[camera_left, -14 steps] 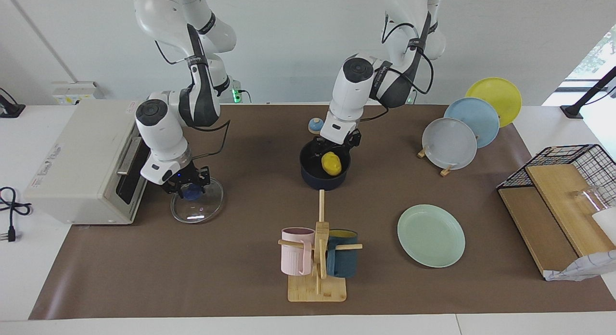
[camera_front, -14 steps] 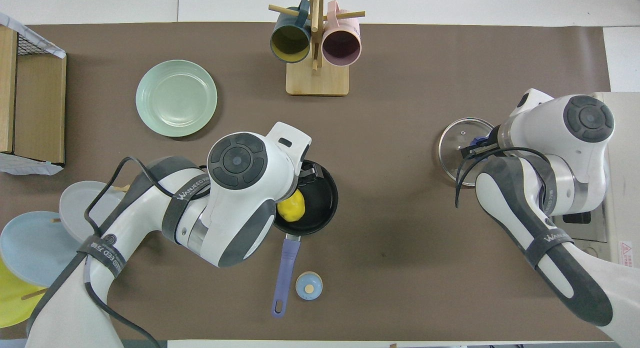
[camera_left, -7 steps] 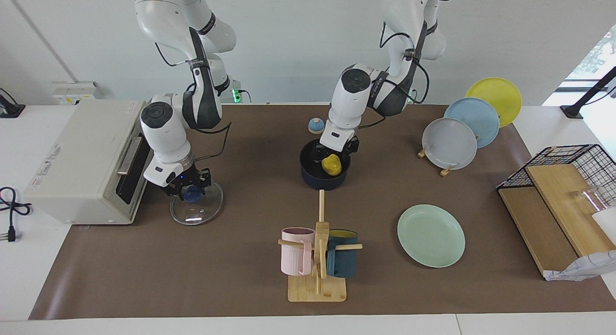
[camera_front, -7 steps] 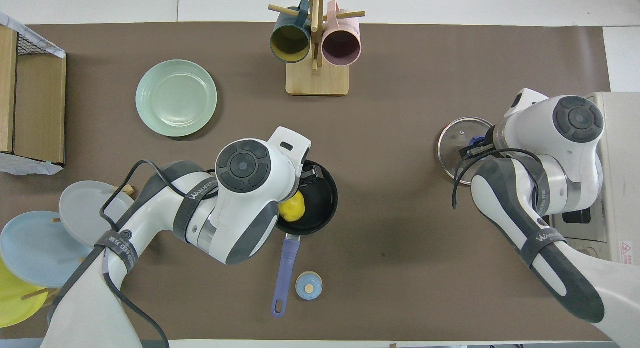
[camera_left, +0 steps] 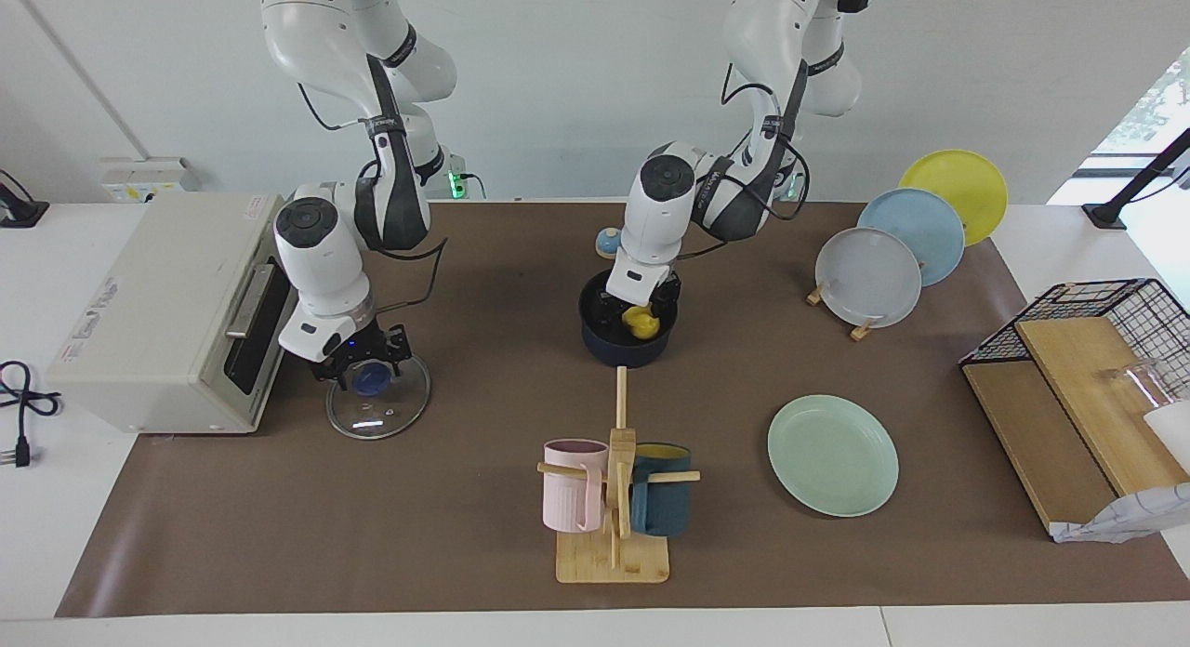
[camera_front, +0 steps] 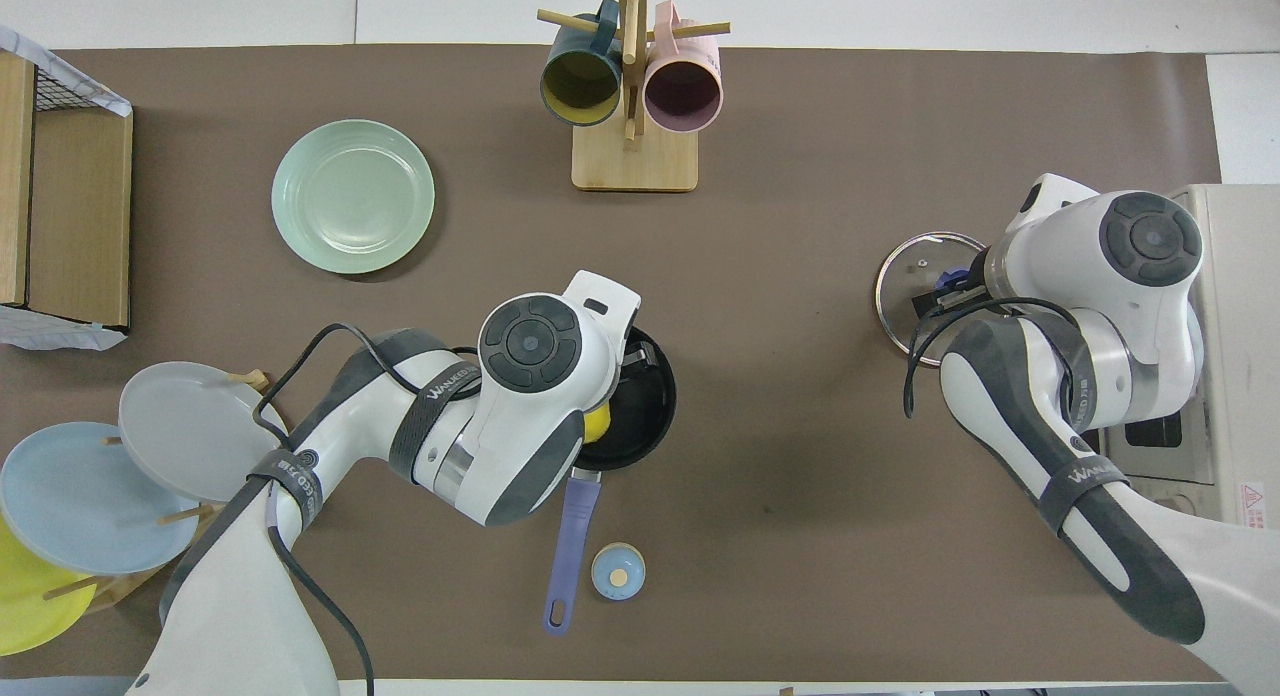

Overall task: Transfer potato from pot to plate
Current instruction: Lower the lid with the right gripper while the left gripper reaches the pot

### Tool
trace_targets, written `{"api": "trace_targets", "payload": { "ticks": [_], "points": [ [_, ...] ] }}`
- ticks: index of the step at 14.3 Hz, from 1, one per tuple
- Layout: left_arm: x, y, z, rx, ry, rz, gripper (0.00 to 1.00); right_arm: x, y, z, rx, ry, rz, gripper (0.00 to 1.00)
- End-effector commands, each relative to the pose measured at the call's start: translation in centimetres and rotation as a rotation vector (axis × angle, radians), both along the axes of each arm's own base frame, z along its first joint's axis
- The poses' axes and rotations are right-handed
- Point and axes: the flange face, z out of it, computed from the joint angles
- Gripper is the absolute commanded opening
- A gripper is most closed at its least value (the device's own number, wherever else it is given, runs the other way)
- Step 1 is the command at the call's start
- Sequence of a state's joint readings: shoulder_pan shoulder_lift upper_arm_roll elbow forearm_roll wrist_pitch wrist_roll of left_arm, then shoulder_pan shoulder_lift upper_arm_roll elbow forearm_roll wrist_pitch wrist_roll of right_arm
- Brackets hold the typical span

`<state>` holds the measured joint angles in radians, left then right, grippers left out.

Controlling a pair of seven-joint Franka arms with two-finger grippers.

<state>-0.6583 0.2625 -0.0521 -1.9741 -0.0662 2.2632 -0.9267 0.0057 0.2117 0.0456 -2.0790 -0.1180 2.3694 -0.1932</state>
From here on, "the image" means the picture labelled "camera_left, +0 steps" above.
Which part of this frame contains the black camera stand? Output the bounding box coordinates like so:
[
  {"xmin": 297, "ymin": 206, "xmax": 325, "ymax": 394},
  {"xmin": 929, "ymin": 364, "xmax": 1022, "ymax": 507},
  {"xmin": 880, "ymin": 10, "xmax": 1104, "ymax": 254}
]
[{"xmin": 1083, "ymin": 126, "xmax": 1190, "ymax": 230}]

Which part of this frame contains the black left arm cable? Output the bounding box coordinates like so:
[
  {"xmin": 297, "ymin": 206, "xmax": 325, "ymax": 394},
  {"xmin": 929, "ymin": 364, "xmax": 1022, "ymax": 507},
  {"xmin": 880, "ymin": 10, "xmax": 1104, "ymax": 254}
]
[{"xmin": 688, "ymin": 61, "xmax": 812, "ymax": 259}]

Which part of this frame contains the dark blue pot purple handle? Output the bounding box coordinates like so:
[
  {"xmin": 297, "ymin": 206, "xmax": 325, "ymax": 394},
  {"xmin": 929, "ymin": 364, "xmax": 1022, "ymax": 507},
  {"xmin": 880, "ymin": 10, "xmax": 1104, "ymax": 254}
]
[{"xmin": 578, "ymin": 271, "xmax": 680, "ymax": 369}]

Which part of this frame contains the beige toaster oven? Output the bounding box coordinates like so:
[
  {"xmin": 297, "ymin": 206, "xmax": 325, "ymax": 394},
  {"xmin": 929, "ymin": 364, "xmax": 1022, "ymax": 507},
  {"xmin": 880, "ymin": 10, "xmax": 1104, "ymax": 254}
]
[{"xmin": 45, "ymin": 193, "xmax": 317, "ymax": 436}]

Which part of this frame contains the white wall socket box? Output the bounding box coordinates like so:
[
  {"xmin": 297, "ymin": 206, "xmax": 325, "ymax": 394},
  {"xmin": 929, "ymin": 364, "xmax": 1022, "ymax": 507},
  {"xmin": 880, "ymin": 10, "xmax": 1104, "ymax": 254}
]
[{"xmin": 100, "ymin": 157, "xmax": 201, "ymax": 204}]

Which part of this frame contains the wooden shelf unit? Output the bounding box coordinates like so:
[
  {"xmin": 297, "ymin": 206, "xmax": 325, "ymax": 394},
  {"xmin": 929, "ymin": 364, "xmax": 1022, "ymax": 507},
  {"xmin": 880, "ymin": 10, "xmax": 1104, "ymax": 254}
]
[{"xmin": 962, "ymin": 314, "xmax": 1190, "ymax": 536}]

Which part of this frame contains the glass lid blue knob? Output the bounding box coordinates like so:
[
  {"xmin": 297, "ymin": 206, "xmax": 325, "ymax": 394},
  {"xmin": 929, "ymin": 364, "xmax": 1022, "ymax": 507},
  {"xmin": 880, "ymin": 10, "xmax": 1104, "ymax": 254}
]
[{"xmin": 325, "ymin": 352, "xmax": 432, "ymax": 441}]

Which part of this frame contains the wooden plate rack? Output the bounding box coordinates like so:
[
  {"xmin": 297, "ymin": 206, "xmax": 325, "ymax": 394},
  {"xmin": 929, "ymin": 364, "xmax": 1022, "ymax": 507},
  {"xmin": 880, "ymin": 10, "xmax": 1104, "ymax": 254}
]
[{"xmin": 806, "ymin": 280, "xmax": 879, "ymax": 341}]

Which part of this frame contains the light blue plate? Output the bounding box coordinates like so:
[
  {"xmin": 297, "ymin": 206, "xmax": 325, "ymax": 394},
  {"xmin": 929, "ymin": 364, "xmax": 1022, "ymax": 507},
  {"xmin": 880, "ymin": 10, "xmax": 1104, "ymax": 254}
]
[{"xmin": 857, "ymin": 188, "xmax": 968, "ymax": 287}]

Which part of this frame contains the window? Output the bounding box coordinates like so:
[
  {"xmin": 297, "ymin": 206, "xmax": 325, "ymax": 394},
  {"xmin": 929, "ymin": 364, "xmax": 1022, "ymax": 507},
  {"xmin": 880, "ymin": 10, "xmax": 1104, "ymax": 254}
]
[{"xmin": 1092, "ymin": 47, "xmax": 1190, "ymax": 178}]

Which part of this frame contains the clear glass cup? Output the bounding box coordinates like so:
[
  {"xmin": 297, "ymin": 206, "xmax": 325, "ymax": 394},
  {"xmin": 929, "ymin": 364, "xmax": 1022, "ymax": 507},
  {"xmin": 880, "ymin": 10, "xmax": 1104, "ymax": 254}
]
[{"xmin": 1102, "ymin": 359, "xmax": 1183, "ymax": 417}]

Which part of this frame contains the black clamp mount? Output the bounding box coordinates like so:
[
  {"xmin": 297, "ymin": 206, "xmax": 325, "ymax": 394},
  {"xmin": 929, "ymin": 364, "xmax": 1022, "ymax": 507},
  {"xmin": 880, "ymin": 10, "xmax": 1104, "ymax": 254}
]
[{"xmin": 0, "ymin": 168, "xmax": 49, "ymax": 228}]

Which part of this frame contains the white cup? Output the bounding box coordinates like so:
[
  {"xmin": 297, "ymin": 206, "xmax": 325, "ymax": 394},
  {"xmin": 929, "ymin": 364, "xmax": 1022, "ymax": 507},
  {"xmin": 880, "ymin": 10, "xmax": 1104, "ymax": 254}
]
[{"xmin": 1144, "ymin": 401, "xmax": 1190, "ymax": 473}]

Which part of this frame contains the grey plate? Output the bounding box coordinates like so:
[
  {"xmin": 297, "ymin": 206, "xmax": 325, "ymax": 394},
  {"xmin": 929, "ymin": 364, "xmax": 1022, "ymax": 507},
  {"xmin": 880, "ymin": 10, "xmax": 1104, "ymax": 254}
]
[{"xmin": 815, "ymin": 227, "xmax": 923, "ymax": 330}]

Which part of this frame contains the brown table mat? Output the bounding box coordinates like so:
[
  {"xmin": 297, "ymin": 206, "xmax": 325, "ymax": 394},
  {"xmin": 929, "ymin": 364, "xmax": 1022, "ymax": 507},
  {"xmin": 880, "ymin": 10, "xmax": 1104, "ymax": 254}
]
[{"xmin": 56, "ymin": 201, "xmax": 1190, "ymax": 618}]

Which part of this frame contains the black power cord with plug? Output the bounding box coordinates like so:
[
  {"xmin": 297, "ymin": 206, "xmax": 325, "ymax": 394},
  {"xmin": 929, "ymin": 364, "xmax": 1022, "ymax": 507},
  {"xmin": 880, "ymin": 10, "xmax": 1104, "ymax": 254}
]
[{"xmin": 0, "ymin": 361, "xmax": 64, "ymax": 469}]

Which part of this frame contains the black wire basket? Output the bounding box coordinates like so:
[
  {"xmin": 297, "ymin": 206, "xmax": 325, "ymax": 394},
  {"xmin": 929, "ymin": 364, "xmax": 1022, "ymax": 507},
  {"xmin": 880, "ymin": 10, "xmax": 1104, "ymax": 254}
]
[{"xmin": 959, "ymin": 278, "xmax": 1190, "ymax": 402}]

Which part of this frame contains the dark teal mug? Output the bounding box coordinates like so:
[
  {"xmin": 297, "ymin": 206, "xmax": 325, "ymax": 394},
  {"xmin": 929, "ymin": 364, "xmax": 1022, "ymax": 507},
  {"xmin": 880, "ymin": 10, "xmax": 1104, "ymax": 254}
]
[{"xmin": 630, "ymin": 442, "xmax": 694, "ymax": 538}]

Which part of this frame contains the wooden mug tree stand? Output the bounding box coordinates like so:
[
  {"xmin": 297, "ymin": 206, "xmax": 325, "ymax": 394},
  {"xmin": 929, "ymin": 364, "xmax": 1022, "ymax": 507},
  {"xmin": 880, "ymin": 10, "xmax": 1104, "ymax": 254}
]
[{"xmin": 536, "ymin": 366, "xmax": 701, "ymax": 585}]

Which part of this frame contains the pale green plate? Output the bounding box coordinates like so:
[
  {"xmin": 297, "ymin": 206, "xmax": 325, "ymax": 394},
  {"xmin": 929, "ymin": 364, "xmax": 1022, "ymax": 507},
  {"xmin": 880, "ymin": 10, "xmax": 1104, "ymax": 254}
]
[{"xmin": 767, "ymin": 394, "xmax": 900, "ymax": 518}]

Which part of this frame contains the yellow plate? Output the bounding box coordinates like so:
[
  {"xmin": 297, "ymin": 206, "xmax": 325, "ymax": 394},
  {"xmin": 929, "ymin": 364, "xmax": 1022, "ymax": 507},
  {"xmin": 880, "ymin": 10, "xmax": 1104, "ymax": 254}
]
[{"xmin": 898, "ymin": 149, "xmax": 1009, "ymax": 248}]

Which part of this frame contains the pink ribbed mug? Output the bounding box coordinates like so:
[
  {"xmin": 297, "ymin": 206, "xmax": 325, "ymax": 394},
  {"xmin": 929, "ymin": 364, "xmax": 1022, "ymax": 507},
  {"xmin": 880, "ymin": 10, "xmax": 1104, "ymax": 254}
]
[{"xmin": 542, "ymin": 439, "xmax": 610, "ymax": 534}]

